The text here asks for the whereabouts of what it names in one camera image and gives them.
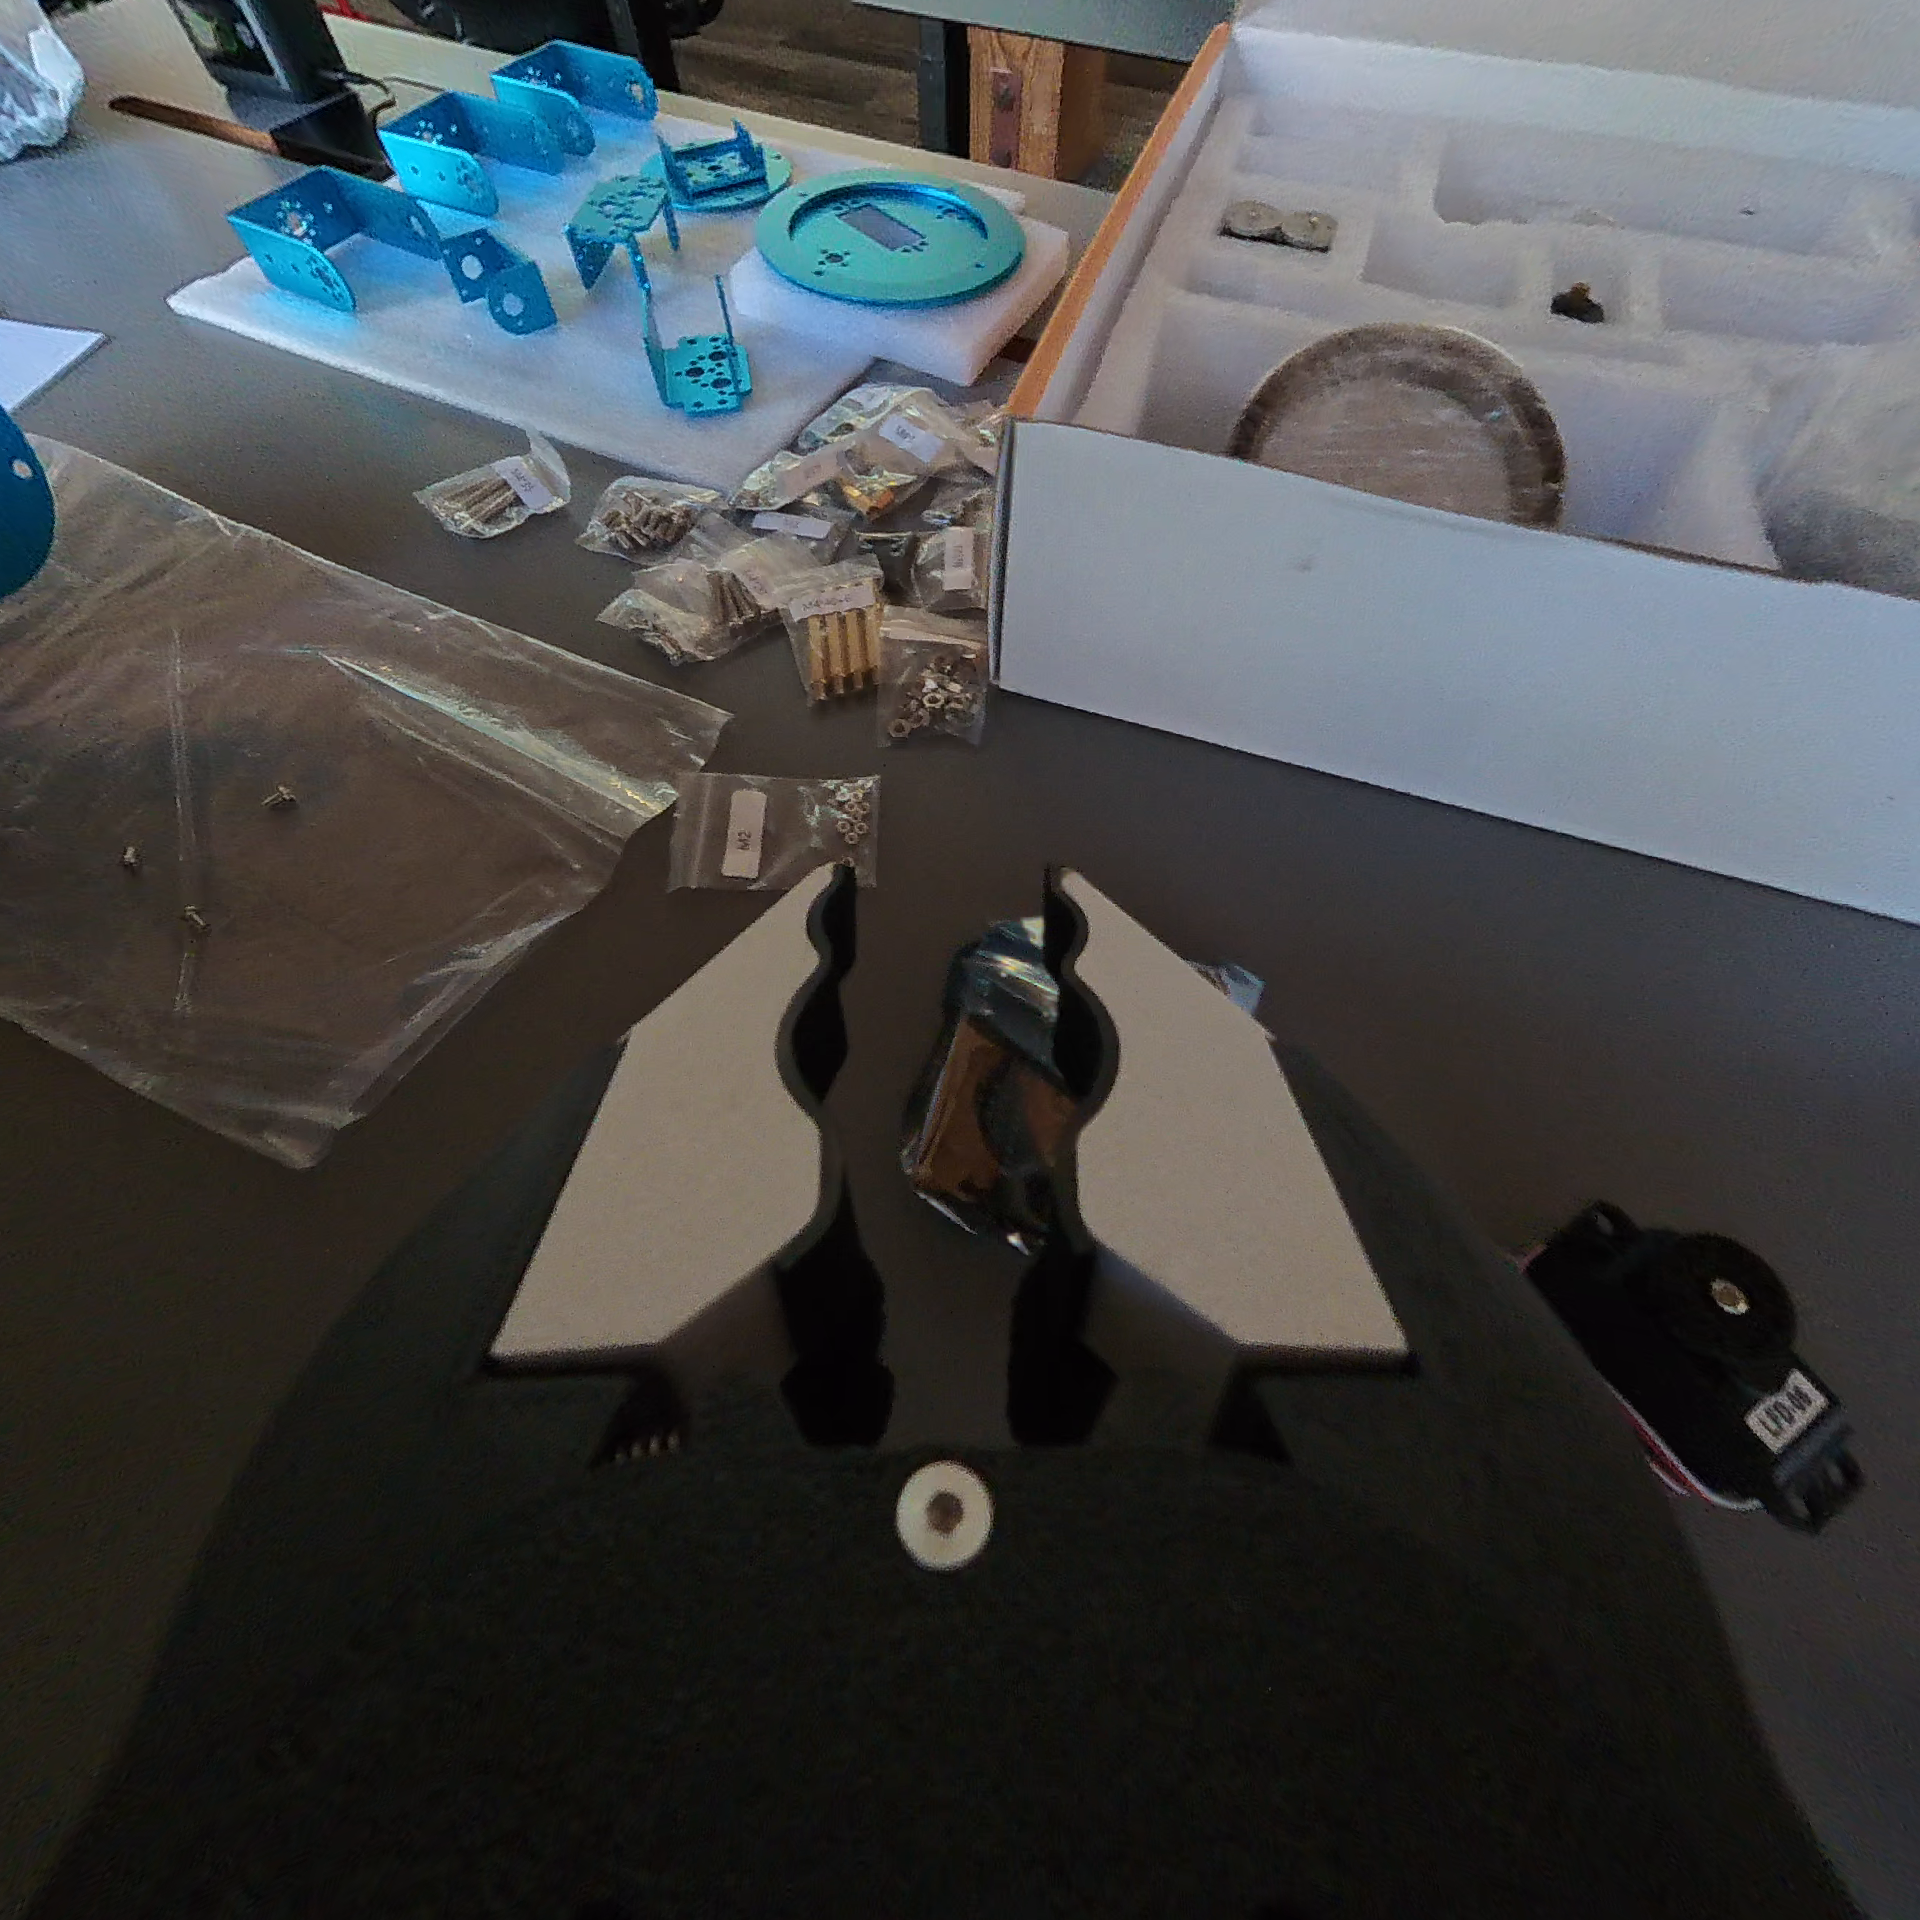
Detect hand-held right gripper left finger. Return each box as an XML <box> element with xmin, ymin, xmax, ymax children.
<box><xmin>489</xmin><ymin>863</ymin><xmax>865</xmax><ymax>1365</ymax></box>

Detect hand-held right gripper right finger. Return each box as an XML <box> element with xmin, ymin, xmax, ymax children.
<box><xmin>1042</xmin><ymin>863</ymin><xmax>1415</xmax><ymax>1365</ymax></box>

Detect silver foil bag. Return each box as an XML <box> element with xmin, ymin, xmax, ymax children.
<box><xmin>896</xmin><ymin>911</ymin><xmax>1274</xmax><ymax>1257</ymax></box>

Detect teal round metal plate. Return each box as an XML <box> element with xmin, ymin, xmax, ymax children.
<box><xmin>0</xmin><ymin>403</ymin><xmax>60</xmax><ymax>606</ymax></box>

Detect orange cardboard box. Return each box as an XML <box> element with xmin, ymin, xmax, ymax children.
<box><xmin>997</xmin><ymin>0</ymin><xmax>1920</xmax><ymax>927</ymax></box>

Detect large clear plastic bag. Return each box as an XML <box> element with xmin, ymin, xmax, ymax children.
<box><xmin>0</xmin><ymin>433</ymin><xmax>735</xmax><ymax>1171</ymax></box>

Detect pile of clear hardware packets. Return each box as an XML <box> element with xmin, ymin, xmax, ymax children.
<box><xmin>412</xmin><ymin>382</ymin><xmax>1011</xmax><ymax>897</ymax></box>

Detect plastic wrapped round part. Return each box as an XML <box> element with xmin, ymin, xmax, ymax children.
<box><xmin>1228</xmin><ymin>322</ymin><xmax>1572</xmax><ymax>529</ymax></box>

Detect white foam sheet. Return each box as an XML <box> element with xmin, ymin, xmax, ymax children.
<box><xmin>167</xmin><ymin>81</ymin><xmax>1077</xmax><ymax>454</ymax></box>

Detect bubble wrap bundle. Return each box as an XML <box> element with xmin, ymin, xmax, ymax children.
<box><xmin>1752</xmin><ymin>345</ymin><xmax>1920</xmax><ymax>590</ymax></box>

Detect cluster of blue brackets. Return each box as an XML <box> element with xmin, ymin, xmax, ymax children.
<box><xmin>224</xmin><ymin>38</ymin><xmax>800</xmax><ymax>424</ymax></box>

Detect white foam box insert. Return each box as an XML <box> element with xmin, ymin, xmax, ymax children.
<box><xmin>1049</xmin><ymin>22</ymin><xmax>1920</xmax><ymax>575</ymax></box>

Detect white printed instruction sheet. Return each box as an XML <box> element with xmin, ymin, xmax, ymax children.
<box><xmin>0</xmin><ymin>315</ymin><xmax>112</xmax><ymax>416</ymax></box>

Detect brown wooden stick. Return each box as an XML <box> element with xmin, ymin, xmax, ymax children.
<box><xmin>107</xmin><ymin>94</ymin><xmax>395</xmax><ymax>169</ymax></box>

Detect white plastic bag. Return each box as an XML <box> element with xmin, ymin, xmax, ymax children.
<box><xmin>0</xmin><ymin>26</ymin><xmax>87</xmax><ymax>165</ymax></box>

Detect black servo red wires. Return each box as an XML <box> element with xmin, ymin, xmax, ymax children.
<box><xmin>1520</xmin><ymin>1197</ymin><xmax>1873</xmax><ymax>1535</ymax></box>

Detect blue round metal ring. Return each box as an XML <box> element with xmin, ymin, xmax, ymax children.
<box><xmin>755</xmin><ymin>167</ymin><xmax>1031</xmax><ymax>313</ymax></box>

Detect wooden post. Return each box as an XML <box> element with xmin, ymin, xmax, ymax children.
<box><xmin>968</xmin><ymin>22</ymin><xmax>1107</xmax><ymax>182</ymax></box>

